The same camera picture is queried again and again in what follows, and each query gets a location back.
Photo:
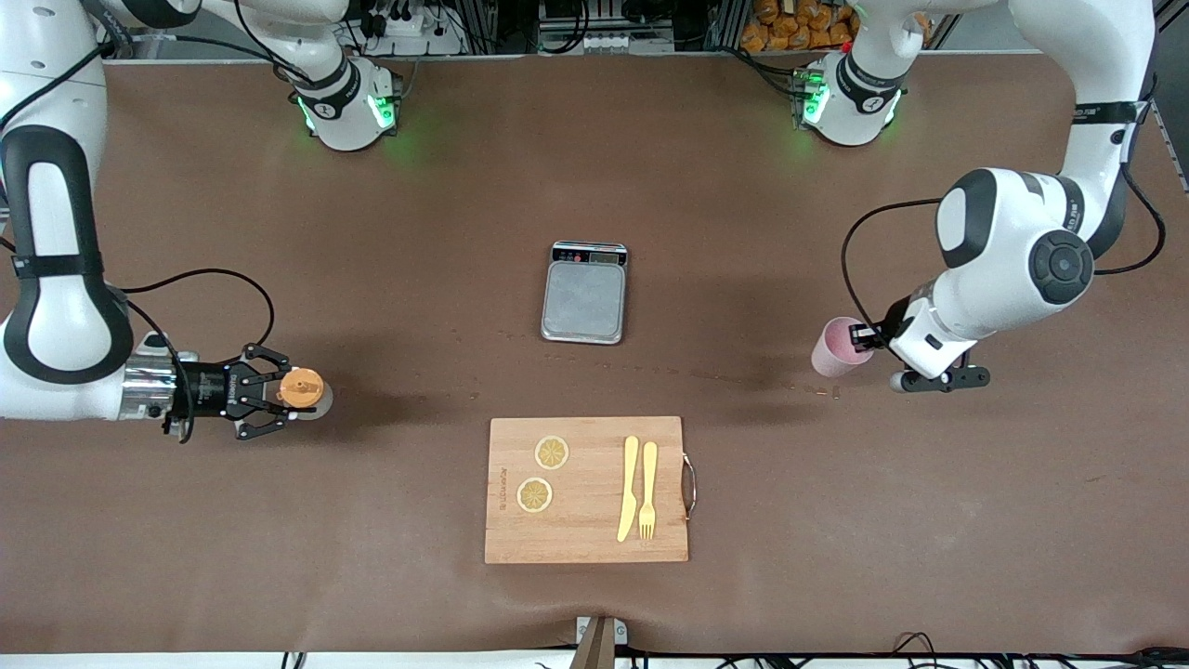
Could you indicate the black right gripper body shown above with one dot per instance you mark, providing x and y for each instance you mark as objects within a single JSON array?
[{"x": 202, "y": 387}]

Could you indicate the black electronics box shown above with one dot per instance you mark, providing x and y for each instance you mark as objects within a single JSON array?
[{"x": 604, "y": 14}]

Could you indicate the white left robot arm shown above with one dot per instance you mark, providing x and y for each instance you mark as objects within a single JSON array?
[{"x": 1003, "y": 251}]

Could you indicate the white connector strip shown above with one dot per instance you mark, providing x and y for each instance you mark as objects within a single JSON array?
[{"x": 604, "y": 43}]

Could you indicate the pink plastic cup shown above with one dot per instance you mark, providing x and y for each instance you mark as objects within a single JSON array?
[{"x": 831, "y": 358}]

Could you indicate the orange snack packets pile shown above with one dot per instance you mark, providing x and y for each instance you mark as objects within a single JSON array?
[{"x": 799, "y": 28}]

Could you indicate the wooden cutting board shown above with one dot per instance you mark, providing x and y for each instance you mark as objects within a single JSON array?
[{"x": 585, "y": 483}]

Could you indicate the white power strip with plugs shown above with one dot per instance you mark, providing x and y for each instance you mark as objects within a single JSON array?
[{"x": 409, "y": 28}]

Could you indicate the grey digital kitchen scale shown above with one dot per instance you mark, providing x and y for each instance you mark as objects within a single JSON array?
[{"x": 583, "y": 302}]

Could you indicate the yellow plastic fork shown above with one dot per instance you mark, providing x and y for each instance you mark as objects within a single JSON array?
[{"x": 648, "y": 474}]

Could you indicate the yellow plastic knife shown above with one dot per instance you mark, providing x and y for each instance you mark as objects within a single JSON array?
[{"x": 627, "y": 511}]

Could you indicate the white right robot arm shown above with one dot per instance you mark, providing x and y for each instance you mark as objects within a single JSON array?
[{"x": 56, "y": 307}]

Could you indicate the brown table mat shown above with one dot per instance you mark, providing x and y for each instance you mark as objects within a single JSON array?
[{"x": 372, "y": 511}]

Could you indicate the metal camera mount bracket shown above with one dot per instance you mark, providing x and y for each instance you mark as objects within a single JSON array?
[{"x": 599, "y": 646}]

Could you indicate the yellow lemon slice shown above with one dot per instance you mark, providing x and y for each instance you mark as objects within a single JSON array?
[
  {"x": 552, "y": 452},
  {"x": 535, "y": 494}
]

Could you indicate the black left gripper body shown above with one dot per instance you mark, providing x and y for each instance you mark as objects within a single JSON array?
[{"x": 895, "y": 320}]

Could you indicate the translucent sauce bottle orange cap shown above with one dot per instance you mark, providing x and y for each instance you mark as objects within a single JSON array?
[{"x": 300, "y": 387}]

